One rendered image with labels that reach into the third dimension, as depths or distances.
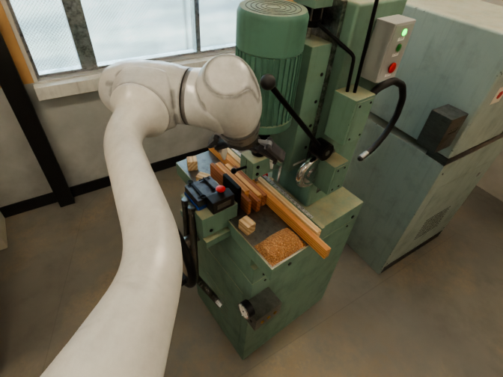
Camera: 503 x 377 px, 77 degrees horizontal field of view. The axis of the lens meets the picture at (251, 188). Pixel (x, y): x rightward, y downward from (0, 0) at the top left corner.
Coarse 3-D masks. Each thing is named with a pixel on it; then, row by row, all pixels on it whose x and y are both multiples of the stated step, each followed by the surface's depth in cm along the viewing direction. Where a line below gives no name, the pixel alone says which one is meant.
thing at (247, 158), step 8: (248, 152) 106; (240, 160) 107; (248, 160) 103; (256, 160) 103; (264, 160) 104; (248, 168) 105; (256, 168) 103; (264, 168) 106; (272, 168) 109; (248, 176) 107; (256, 176) 106
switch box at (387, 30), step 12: (384, 24) 83; (396, 24) 81; (408, 24) 84; (372, 36) 87; (384, 36) 85; (396, 36) 84; (408, 36) 88; (372, 48) 89; (384, 48) 86; (372, 60) 90; (384, 60) 88; (396, 60) 91; (372, 72) 91; (384, 72) 91; (396, 72) 95
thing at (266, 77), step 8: (264, 80) 68; (272, 80) 68; (264, 88) 69; (272, 88) 70; (280, 96) 74; (288, 104) 77; (296, 120) 84; (304, 128) 87; (312, 136) 92; (312, 144) 100; (320, 144) 98; (328, 144) 98; (312, 152) 101; (320, 152) 98; (328, 152) 99
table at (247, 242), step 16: (208, 160) 128; (192, 176) 121; (240, 208) 110; (256, 224) 105; (272, 224) 105; (208, 240) 103; (240, 240) 103; (256, 240) 100; (256, 256) 98; (304, 256) 102; (272, 272) 94
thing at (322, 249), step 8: (216, 152) 128; (224, 160) 126; (232, 160) 123; (272, 200) 108; (272, 208) 109; (280, 208) 106; (280, 216) 108; (288, 216) 103; (288, 224) 105; (296, 224) 101; (304, 224) 101; (296, 232) 103; (304, 232) 100; (312, 232) 99; (304, 240) 101; (312, 240) 98; (320, 240) 97; (320, 248) 96; (328, 248) 95; (328, 256) 97
